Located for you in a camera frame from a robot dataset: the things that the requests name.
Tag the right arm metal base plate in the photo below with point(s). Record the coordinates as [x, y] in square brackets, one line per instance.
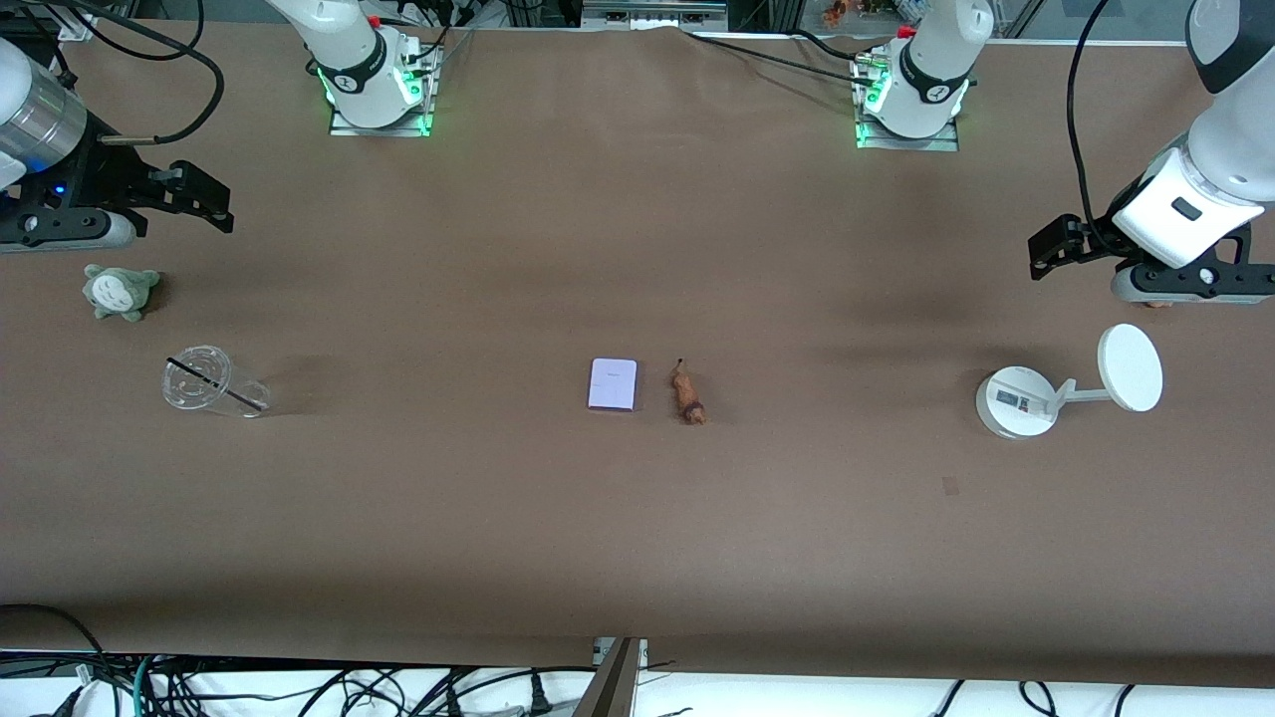
[383, 129]

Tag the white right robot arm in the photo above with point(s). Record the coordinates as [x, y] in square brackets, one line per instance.
[349, 50]

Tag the orange background toy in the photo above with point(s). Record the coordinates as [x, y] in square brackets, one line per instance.
[835, 12]

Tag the grey-green plush toy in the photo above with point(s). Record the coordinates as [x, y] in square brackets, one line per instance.
[118, 292]

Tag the black straw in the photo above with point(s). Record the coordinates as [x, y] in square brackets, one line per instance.
[214, 382]

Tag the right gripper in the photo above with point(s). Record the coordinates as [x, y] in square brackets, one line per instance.
[100, 175]

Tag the aluminium corner rail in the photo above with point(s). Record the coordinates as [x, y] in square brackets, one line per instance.
[78, 28]

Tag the white round stand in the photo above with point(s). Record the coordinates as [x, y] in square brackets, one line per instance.
[1016, 401]

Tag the grey aluminium beam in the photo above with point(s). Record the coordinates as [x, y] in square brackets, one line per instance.
[610, 687]

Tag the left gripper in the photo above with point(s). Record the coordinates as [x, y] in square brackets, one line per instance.
[1088, 242]

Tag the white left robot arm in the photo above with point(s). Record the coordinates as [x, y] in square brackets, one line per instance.
[936, 50]

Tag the clear plastic cup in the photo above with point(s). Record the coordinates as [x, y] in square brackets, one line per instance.
[204, 380]

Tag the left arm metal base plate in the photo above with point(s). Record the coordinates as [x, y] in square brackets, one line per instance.
[916, 145]

